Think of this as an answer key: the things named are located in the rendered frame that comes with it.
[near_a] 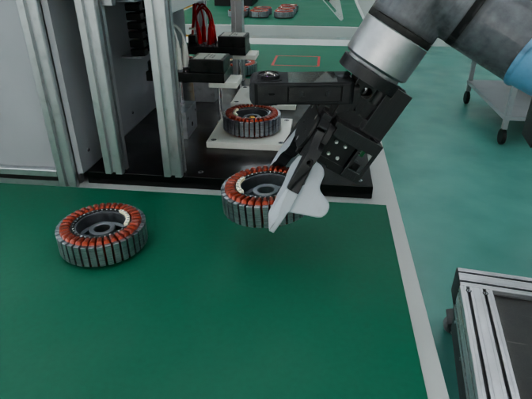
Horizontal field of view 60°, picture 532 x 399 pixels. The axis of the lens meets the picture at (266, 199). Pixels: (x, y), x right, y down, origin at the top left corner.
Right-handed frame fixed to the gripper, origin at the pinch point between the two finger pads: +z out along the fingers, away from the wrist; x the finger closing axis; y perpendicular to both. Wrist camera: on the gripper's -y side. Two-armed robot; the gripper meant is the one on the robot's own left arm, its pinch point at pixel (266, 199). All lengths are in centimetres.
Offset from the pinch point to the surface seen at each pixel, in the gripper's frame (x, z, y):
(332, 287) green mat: -8.9, 2.1, 10.2
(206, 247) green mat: -0.7, 9.9, -3.5
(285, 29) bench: 192, 3, 12
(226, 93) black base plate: 65, 9, -7
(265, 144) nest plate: 27.6, 3.3, 1.7
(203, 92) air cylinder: 57, 9, -12
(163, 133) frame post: 16.4, 5.5, -15.1
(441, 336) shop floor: 58, 43, 89
